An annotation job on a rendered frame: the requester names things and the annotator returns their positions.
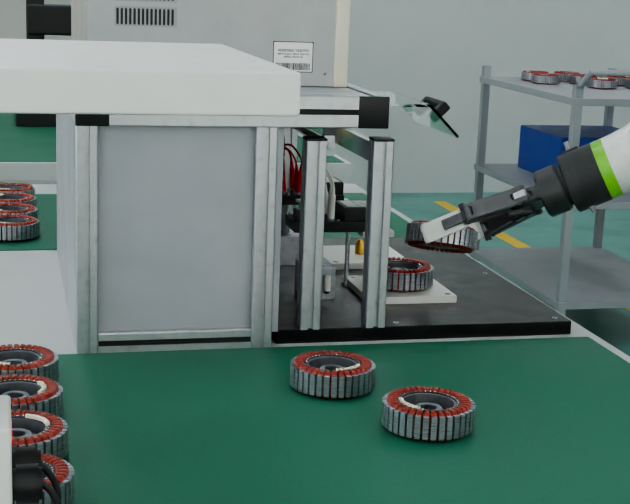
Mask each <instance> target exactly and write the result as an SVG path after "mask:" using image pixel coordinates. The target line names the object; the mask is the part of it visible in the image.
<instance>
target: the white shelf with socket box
mask: <svg viewBox="0 0 630 504"><path fill-rule="evenodd" d="M300 90H301V75H300V73H299V72H296V71H293V70H291V69H288V68H285V67H283V66H280V65H277V64H274V63H272V62H269V61H266V60H264V59H261V58H258V57H255V56H253V55H250V54H247V53H244V52H242V51H239V50H236V49H234V48H231V47H228V46H225V45H223V44H203V43H162V42H122V41H81V40H41V39H0V113H16V114H108V115H199V116H290V117H296V116H298V115H299V113H300ZM42 471H43V472H44V474H45V475H46V476H47V477H48V479H49V480H50V482H51V485H52V487H53V488H52V487H51V485H50V484H48V483H47V482H46V481H45V480H43V481H42ZM43 489H44V490H45V491H46V492H47V493H48V495H49V496H50V498H51V499H52V502H53V504H61V489H60V485H59V482H58V480H57V478H56V476H55V474H54V473H53V472H52V470H51V469H50V468H49V467H48V466H46V465H45V464H44V463H42V464H41V450H37V446H35V447H15V451H12V420H11V398H10V396H8V395H0V504H13V503H12V502H13V501H16V504H39V500H42V499H43Z"/></svg>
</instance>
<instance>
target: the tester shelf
mask: <svg viewBox="0 0 630 504"><path fill-rule="evenodd" d="M389 106H390V97H387V96H385V95H382V94H379V93H376V92H373V91H370V90H367V89H364V88H361V87H359V86H356V85H353V84H350V83H347V87H346V88H344V87H343V88H336V87H304V86H301V90H300V113H299V115H298V116H296V117H290V116H199V115H108V114H71V116H72V118H73V120H74V122H75V126H166V127H280V128H366V129H388V126H389Z"/></svg>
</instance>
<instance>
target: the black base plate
mask: <svg viewBox="0 0 630 504"><path fill-rule="evenodd" d="M345 241H346V238H324V239H323V245H345ZM389 246H390V247H391V248H392V249H394V250H395V251H396V252H398V253H399V254H400V255H402V256H403V257H405V258H406V259H407V258H410V259H413V258H414V259H415V260H416V259H418V260H422V261H425V262H428V263H429V264H430V265H432V266H433V267H434V276H433V279H435V280H436V281H437V282H439V283H440V284H441V285H443V286H444V287H446V288H447V289H448V290H450V291H451V292H452V293H454V294H455V295H456V296H457V301H456V303H421V304H386V313H385V327H384V328H378V327H377V326H373V328H365V327H364V325H362V324H361V304H362V299H361V298H360V297H359V296H358V295H357V294H356V293H355V292H354V291H353V290H352V289H351V288H349V287H348V286H345V285H342V284H341V282H342V281H344V270H336V273H335V297H334V300H321V315H320V329H319V330H313V329H312V328H308V330H300V329H299V326H297V325H296V314H297V291H296V290H295V266H280V277H279V308H278V332H272V339H273V340H274V342H275V343H276V344H288V343H319V342H349V341H379V340H410V339H440V338H470V337H500V336H531V335H561V334H570V332H571V320H569V319H567V318H566V317H564V316H563V315H561V314H559V313H558V312H556V311H555V310H553V309H551V308H550V307H548V306H547V305H545V304H544V303H542V302H540V301H539V300H537V299H536V298H534V297H532V296H531V295H529V294H528V293H526V292H524V291H523V290H521V289H520V288H518V287H517V286H515V285H513V284H512V283H510V282H509V281H507V280H505V279H504V278H502V277H501V276H499V275H497V274H496V273H494V272H493V271H491V270H489V269H488V268H486V267H485V266H483V265H482V264H480V263H478V262H477V261H475V260H474V259H472V258H470V257H469V256H467V255H466V254H464V253H450V252H448V253H444V252H441V251H440V249H439V251H435V250H433V251H431V250H426V249H421V248H415V247H412V246H409V245H408V243H406V242H405V237H389Z"/></svg>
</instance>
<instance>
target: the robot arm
mask: <svg viewBox="0 0 630 504"><path fill-rule="evenodd" d="M563 144H564V146H565V149H566V151H564V152H561V153H560V155H559V156H558V157H557V163H558V167H556V165H553V164H552V165H550V166H548V167H545V168H543V169H540V170H538V171H536V172H534V174H533V178H534V182H535V186H533V187H529V188H526V189H525V187H524V185H518V186H517V187H514V188H512V189H510V190H507V191H504V192H501V193H498V194H494V195H491V196H488V197H485V198H482V199H479V200H476V201H473V202H470V203H467V204H463V203H461V204H459V205H458V206H459V210H456V211H454V212H451V213H449V214H447V215H444V216H442V217H439V218H437V219H434V220H432V221H430V222H427V223H425V224H422V225H420V226H419V227H420V230H421V233H422V236H423V238H424V241H425V243H426V244H428V243H431V242H433V241H436V240H438V239H441V238H443V237H446V236H448V235H451V234H453V233H455V232H458V231H460V230H463V229H465V228H468V227H471V228H474V229H475V231H477V232H478V238H477V241H478V240H480V239H483V238H484V237H485V240H486V241H489V240H491V239H492V238H491V236H492V237H493V236H496V235H497V234H499V233H501V232H503V231H505V230H507V229H509V228H511V227H513V226H515V225H517V224H519V223H521V222H523V221H525V220H527V219H529V218H532V217H534V216H536V215H540V214H542V213H543V210H542V207H545V209H546V211H547V212H548V214H549V215H550V216H551V217H555V216H557V215H560V214H562V213H565V212H567V211H570V210H572V209H571V208H573V205H575V206H576V208H577V210H578V211H580V212H582V211H585V210H587V209H591V211H592V213H594V212H596V209H595V207H596V206H597V205H600V204H602V203H605V202H607V201H610V200H612V199H615V198H617V197H620V196H622V195H625V194H627V193H630V122H629V123H628V124H626V125H625V126H623V127H622V128H620V129H618V130H617V131H615V132H613V133H611V134H609V135H607V136H605V137H603V138H600V139H598V140H595V141H593V142H591V143H588V144H586V145H583V146H581V147H579V148H578V146H577V147H576V146H575V147H574V148H572V146H571V144H570V142H569V141H566V142H564V143H563ZM479 221H481V222H479Z"/></svg>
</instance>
